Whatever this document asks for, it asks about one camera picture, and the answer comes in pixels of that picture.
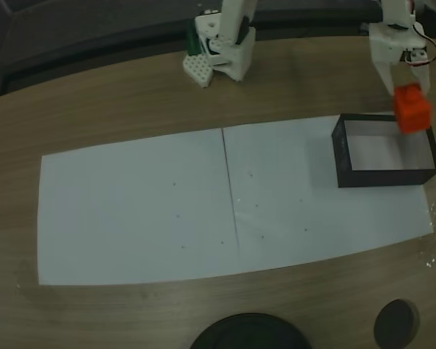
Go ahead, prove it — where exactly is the orange cube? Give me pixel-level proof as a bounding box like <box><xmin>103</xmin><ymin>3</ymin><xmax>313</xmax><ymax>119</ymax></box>
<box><xmin>393</xmin><ymin>82</ymin><xmax>434</xmax><ymax>136</ymax></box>

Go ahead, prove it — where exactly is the black open box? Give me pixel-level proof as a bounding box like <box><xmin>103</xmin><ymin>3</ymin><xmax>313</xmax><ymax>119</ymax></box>
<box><xmin>331</xmin><ymin>113</ymin><xmax>436</xmax><ymax>189</ymax></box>

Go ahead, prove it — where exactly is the white perforated mounting plate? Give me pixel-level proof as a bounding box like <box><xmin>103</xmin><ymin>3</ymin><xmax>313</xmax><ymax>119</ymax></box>
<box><xmin>182</xmin><ymin>53</ymin><xmax>216</xmax><ymax>89</ymax></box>

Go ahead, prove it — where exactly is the green clamp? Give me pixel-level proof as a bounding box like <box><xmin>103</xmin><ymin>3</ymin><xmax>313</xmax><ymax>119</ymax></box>
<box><xmin>187</xmin><ymin>20</ymin><xmax>203</xmax><ymax>56</ymax></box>

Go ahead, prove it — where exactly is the black round table grommet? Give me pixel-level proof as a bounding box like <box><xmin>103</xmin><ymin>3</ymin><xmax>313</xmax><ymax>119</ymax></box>
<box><xmin>373</xmin><ymin>298</ymin><xmax>421</xmax><ymax>349</ymax></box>

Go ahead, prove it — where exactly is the large black round object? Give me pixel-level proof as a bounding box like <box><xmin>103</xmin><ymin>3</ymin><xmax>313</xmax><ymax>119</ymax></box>
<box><xmin>188</xmin><ymin>312</ymin><xmax>313</xmax><ymax>349</ymax></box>

